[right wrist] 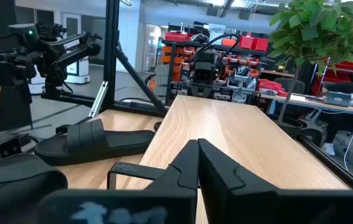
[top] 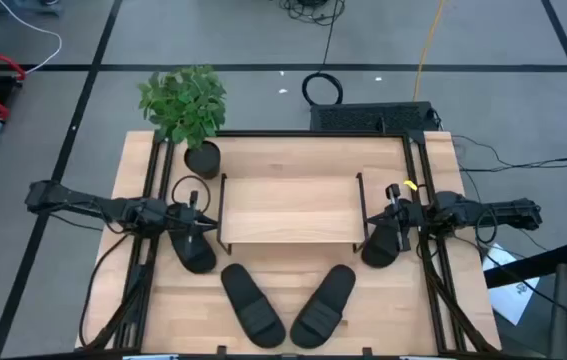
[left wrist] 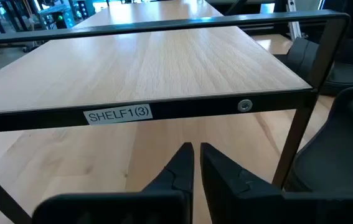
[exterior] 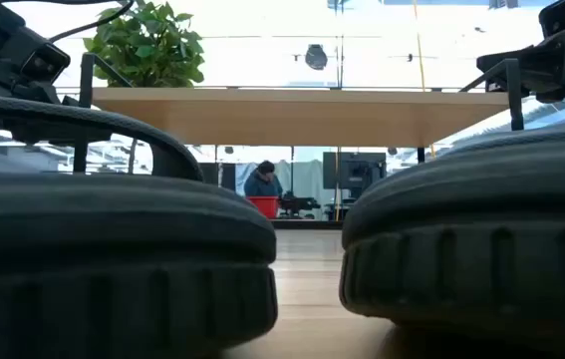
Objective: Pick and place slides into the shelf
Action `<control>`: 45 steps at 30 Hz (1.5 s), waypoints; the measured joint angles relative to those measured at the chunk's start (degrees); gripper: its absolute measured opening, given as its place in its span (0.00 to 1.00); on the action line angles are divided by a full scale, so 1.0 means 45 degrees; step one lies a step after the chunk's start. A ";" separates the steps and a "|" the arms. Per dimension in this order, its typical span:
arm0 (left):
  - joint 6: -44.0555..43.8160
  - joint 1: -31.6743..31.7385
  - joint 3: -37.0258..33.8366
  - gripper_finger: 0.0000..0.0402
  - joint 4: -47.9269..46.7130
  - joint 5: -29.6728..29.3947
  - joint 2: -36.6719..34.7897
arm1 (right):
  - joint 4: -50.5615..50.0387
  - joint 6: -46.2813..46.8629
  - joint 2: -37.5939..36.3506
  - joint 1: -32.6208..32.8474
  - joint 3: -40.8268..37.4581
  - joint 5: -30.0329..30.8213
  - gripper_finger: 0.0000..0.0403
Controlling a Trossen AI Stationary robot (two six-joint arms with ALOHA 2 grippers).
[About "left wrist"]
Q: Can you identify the black aluminium table frame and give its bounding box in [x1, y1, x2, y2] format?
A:
[240, 22, 291, 37]

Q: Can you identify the silver aluminium extrusion post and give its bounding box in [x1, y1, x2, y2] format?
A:
[286, 0, 305, 41]

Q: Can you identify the white shelf label sticker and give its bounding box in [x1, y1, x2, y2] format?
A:
[83, 103, 154, 126]

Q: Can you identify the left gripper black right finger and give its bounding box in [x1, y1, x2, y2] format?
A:
[199, 142, 353, 224]

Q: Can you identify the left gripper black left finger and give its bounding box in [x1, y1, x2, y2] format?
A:
[32, 142, 195, 224]

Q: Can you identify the black device green light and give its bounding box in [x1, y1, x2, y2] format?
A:
[50, 11, 68, 30]

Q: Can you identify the wooden shelf black metal frame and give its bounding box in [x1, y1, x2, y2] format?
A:
[0, 9, 351, 224]

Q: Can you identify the black rubber slide sandal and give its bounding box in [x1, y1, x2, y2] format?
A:
[283, 84, 353, 194]
[274, 36, 353, 96]

